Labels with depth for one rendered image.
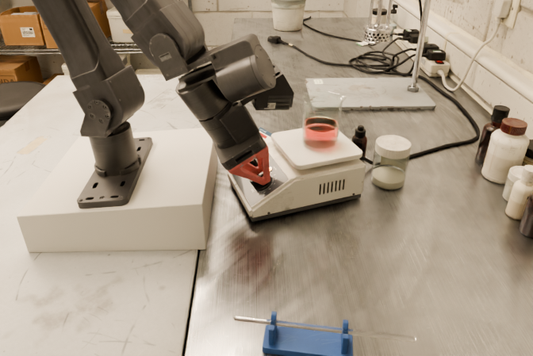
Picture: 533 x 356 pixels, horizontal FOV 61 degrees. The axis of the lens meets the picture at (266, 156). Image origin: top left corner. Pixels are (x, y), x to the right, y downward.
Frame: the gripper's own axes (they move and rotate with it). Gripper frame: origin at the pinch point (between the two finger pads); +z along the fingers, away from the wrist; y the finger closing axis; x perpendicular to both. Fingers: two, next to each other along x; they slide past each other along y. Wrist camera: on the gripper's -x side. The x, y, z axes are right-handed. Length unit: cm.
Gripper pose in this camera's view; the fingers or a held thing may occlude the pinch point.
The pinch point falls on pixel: (262, 174)
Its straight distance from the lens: 71.8
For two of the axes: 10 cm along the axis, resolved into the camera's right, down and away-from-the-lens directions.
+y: -2.7, -5.1, 8.1
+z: 4.6, 6.7, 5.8
